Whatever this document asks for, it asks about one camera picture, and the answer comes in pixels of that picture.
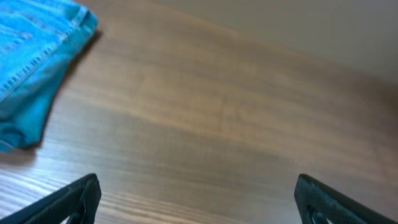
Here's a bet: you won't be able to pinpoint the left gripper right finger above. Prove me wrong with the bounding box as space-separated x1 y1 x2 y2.
294 174 397 224

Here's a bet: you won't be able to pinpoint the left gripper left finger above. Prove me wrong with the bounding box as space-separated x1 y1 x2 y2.
1 174 101 224

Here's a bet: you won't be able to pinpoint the light blue denim jeans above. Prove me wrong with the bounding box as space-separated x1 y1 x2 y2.
1 0 98 152

